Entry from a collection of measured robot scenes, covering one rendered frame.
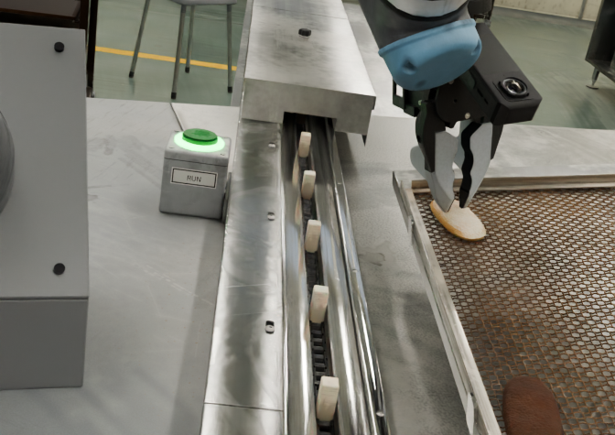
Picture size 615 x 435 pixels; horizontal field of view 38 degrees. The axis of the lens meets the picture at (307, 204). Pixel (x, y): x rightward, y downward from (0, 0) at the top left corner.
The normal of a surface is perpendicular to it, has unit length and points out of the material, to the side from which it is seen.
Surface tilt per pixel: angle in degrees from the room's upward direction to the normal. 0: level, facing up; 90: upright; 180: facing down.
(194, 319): 0
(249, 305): 0
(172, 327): 0
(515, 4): 90
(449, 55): 129
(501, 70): 24
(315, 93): 90
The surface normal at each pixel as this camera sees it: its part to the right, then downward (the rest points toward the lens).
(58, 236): 0.30, -0.43
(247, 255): 0.15, -0.91
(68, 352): 0.28, 0.41
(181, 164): 0.04, 0.39
